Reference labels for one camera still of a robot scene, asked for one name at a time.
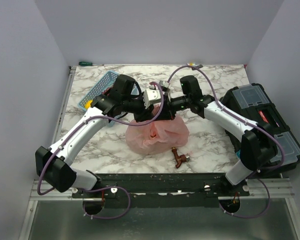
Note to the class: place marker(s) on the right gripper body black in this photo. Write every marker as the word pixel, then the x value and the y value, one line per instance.
pixel 175 105

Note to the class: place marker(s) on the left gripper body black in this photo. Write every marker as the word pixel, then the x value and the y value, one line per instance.
pixel 137 107

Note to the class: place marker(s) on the pink plastic bag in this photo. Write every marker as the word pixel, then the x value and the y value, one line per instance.
pixel 157 137

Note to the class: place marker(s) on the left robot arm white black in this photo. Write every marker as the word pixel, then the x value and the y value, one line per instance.
pixel 118 104

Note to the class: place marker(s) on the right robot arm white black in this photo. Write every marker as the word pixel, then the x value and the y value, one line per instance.
pixel 257 142

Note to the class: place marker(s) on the blue plastic basket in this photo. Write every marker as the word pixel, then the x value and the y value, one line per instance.
pixel 103 84

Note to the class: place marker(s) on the small yellow black tool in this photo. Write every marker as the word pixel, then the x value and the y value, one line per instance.
pixel 193 64

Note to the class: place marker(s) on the brown brass faucet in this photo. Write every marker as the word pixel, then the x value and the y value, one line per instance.
pixel 179 159

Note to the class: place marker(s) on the black tool box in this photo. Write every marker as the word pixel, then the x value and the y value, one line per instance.
pixel 252 102

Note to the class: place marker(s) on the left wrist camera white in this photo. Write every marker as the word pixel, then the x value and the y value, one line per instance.
pixel 152 96

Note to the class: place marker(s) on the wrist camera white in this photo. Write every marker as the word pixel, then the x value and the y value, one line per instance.
pixel 152 96
pixel 165 85

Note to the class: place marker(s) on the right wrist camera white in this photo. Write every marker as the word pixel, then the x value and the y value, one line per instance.
pixel 165 85

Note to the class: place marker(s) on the green handled screwdriver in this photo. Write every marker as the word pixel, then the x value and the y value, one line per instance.
pixel 88 64

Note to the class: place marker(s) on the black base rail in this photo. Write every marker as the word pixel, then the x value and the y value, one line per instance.
pixel 167 190

